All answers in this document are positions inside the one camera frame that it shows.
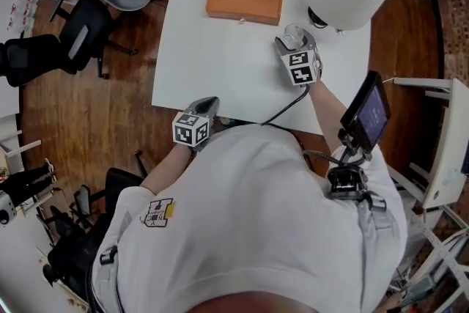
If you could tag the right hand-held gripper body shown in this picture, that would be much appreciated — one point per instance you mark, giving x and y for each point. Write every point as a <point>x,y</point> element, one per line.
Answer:
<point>302,66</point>

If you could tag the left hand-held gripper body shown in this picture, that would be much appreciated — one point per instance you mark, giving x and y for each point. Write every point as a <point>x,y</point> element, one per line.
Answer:
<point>190,132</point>

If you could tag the clear plastic cup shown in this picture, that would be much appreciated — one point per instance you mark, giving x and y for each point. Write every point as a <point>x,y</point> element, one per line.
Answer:
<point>294,34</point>

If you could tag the person's right forearm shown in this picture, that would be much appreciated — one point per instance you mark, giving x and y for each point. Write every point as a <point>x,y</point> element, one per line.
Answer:
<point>328,110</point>

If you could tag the person's left forearm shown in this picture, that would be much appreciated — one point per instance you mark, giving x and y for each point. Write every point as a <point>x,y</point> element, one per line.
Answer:
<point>165,172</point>

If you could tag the orange flat box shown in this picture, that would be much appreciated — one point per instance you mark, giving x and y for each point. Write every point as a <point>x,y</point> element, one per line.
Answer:
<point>249,1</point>

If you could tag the black mounted phone screen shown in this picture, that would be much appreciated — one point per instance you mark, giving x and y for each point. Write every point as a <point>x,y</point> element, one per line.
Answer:
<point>370,113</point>

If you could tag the black office chair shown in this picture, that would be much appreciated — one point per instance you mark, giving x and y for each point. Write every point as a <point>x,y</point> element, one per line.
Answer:
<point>84,33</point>
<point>73,253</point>
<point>121,181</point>

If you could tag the person's white shirt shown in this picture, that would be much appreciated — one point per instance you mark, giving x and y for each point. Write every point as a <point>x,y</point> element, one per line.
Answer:
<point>249,231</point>

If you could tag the white table with legs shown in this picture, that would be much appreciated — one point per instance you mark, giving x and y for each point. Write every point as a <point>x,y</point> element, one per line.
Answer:
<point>445,143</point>

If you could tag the white metal rack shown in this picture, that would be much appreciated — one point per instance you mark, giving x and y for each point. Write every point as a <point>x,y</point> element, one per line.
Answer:
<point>432,242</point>

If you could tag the black chest mount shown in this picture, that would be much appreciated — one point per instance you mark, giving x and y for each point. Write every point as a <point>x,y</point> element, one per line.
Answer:
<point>346,179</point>

